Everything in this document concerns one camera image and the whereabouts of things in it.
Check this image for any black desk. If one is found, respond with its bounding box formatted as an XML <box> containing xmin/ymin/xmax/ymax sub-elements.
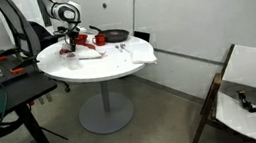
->
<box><xmin>0</xmin><ymin>41</ymin><xmax>66</xmax><ymax>143</ymax></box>

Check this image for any black office chair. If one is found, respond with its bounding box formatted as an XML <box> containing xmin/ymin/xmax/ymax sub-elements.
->
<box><xmin>28</xmin><ymin>16</ymin><xmax>74</xmax><ymax>97</ymax></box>

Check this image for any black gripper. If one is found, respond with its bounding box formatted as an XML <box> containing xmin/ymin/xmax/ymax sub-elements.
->
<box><xmin>64</xmin><ymin>24</ymin><xmax>83</xmax><ymax>53</ymax></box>

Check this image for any metal spoon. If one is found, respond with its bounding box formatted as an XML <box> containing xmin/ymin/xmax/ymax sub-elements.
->
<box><xmin>119</xmin><ymin>41</ymin><xmax>132</xmax><ymax>55</ymax></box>

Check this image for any folded white towel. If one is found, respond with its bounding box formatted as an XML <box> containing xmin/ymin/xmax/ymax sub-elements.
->
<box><xmin>128</xmin><ymin>40</ymin><xmax>159</xmax><ymax>68</ymax></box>

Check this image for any mesh back office chair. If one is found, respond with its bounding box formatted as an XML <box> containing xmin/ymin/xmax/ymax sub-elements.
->
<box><xmin>0</xmin><ymin>0</ymin><xmax>45</xmax><ymax>70</ymax></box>

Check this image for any narrow door window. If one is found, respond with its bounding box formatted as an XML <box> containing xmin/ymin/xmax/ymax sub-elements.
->
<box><xmin>35</xmin><ymin>0</ymin><xmax>53</xmax><ymax>28</ymax></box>

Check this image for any black box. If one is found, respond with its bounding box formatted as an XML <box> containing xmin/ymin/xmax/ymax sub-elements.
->
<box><xmin>132</xmin><ymin>28</ymin><xmax>152</xmax><ymax>44</ymax></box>

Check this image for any metal fork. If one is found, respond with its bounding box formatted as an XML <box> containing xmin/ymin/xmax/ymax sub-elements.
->
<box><xmin>114</xmin><ymin>43</ymin><xmax>123</xmax><ymax>54</ymax></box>

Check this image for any red bowl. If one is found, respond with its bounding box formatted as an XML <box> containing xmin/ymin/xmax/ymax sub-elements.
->
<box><xmin>73</xmin><ymin>33</ymin><xmax>90</xmax><ymax>47</ymax></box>

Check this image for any red cloth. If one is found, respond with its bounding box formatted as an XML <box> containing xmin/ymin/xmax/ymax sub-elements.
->
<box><xmin>58</xmin><ymin>40</ymin><xmax>98</xmax><ymax>57</ymax></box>

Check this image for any dark frying pan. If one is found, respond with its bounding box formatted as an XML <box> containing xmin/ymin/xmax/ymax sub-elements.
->
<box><xmin>88</xmin><ymin>19</ymin><xmax>132</xmax><ymax>46</ymax></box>

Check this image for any round white pedestal table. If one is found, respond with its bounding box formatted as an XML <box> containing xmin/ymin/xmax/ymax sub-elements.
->
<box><xmin>33</xmin><ymin>27</ymin><xmax>166</xmax><ymax>143</ymax></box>

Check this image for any clear plastic measuring cup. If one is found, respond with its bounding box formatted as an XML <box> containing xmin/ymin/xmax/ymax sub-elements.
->
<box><xmin>63</xmin><ymin>51</ymin><xmax>82</xmax><ymax>72</ymax></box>

